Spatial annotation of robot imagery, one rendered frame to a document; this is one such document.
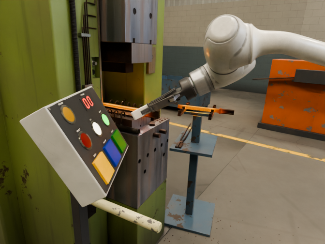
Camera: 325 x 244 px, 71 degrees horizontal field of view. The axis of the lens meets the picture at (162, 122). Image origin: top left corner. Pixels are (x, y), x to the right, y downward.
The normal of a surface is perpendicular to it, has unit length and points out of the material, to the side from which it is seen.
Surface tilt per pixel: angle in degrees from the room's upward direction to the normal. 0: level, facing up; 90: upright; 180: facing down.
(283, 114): 90
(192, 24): 90
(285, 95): 90
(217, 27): 65
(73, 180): 90
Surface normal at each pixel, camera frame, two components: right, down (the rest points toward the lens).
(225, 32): -0.44, -0.25
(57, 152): -0.04, 0.30
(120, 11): -0.46, 0.25
